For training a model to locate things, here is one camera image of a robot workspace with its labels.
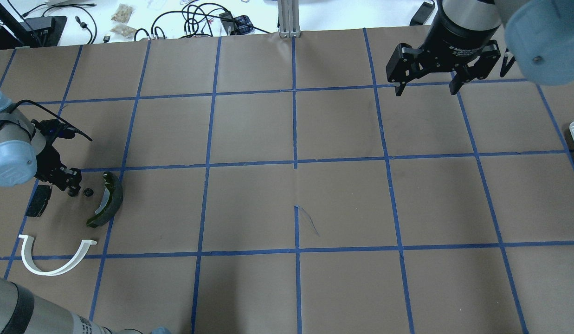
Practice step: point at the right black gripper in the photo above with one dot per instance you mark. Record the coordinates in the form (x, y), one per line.
(456, 38)

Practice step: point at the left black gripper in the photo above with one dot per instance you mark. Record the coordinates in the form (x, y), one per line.
(49, 162)

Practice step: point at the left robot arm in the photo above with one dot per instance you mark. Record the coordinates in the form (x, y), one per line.
(26, 153)

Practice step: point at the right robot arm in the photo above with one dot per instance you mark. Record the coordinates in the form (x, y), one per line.
(537, 35)

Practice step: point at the black brake pad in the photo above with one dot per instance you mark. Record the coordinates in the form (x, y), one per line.
(39, 201)

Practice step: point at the green brake shoe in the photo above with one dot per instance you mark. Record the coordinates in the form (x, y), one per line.
(111, 201)

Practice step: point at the black power adapter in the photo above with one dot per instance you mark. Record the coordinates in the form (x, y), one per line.
(424, 11)

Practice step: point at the aluminium pillar right side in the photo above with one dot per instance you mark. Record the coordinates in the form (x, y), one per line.
(288, 19)

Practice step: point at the black box on desk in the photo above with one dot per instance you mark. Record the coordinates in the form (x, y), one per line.
(47, 29)

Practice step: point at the white curved plastic bracket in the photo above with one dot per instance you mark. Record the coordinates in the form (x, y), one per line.
(29, 259)

